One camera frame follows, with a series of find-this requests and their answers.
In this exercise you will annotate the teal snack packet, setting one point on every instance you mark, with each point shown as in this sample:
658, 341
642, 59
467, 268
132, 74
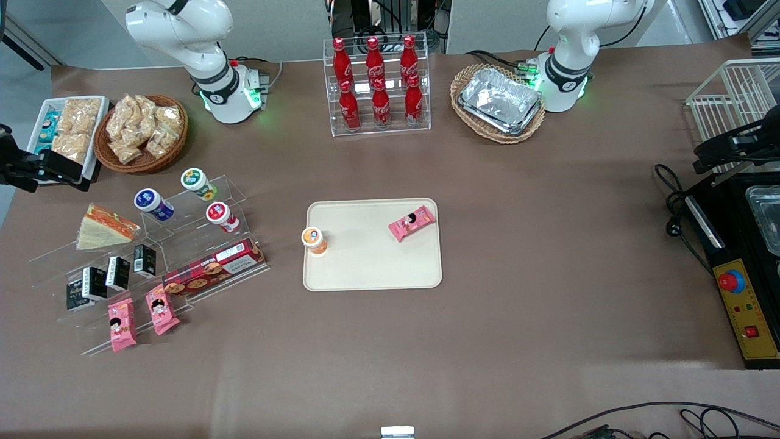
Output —
49, 127
41, 148

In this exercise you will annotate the beige plastic tray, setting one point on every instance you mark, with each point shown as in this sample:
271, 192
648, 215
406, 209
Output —
365, 262

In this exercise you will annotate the light woven wicker basket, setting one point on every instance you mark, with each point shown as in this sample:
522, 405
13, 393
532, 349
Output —
487, 135

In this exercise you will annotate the blue lid cup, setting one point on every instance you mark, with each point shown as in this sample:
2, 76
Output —
152, 204

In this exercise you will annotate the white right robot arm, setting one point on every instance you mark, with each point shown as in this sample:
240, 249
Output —
183, 30

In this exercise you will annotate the dark diagonal bar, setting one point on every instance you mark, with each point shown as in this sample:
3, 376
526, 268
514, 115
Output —
21, 50

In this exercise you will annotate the clear acrylic stepped stand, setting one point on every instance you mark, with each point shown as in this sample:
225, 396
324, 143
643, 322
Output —
189, 244

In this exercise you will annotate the green lid cup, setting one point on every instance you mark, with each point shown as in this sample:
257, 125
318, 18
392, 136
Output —
197, 183

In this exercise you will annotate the clear bag fried snacks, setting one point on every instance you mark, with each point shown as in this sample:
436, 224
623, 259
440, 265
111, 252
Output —
125, 151
120, 122
164, 131
139, 110

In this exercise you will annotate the red cola bottle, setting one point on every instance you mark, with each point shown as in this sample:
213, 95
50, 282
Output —
342, 64
374, 63
409, 61
414, 105
350, 110
381, 108

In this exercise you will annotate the orange lid cup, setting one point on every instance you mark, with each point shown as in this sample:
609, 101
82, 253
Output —
314, 239

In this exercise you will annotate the red lid cup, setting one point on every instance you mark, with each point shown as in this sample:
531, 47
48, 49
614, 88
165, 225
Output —
220, 216

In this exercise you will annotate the clear acrylic bottle rack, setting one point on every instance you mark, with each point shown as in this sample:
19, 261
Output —
420, 110

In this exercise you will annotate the aluminium foil tray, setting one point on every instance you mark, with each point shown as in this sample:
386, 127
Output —
499, 97

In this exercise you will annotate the small white device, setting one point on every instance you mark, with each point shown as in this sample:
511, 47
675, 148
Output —
397, 432

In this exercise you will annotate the white rectangular bin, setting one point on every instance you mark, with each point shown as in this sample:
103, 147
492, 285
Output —
97, 131

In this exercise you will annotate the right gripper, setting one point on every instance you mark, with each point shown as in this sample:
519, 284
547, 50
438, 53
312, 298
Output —
13, 166

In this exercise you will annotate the grey equipment rack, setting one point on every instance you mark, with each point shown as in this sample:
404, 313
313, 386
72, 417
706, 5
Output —
743, 12

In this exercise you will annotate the brown round wicker basket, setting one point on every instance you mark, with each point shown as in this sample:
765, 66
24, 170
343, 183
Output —
146, 164

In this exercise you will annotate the triangle sandwich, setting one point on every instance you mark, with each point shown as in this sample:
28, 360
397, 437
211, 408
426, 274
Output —
103, 228

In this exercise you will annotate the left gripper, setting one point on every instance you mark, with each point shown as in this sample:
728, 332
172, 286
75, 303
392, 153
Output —
763, 135

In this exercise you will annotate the clear rectangular food container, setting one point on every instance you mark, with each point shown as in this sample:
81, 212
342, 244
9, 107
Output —
766, 219

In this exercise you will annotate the red cookie box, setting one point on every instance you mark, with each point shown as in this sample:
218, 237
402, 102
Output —
213, 268

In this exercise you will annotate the small black carton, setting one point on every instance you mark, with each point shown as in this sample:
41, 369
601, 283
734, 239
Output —
145, 261
119, 273
74, 297
95, 283

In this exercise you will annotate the black equipment frame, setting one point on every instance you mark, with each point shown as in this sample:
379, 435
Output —
365, 15

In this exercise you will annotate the rice cracker pack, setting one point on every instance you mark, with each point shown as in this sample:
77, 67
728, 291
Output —
72, 146
80, 116

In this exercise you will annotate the pink snack packet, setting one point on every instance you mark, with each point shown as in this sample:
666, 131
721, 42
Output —
122, 326
411, 222
162, 310

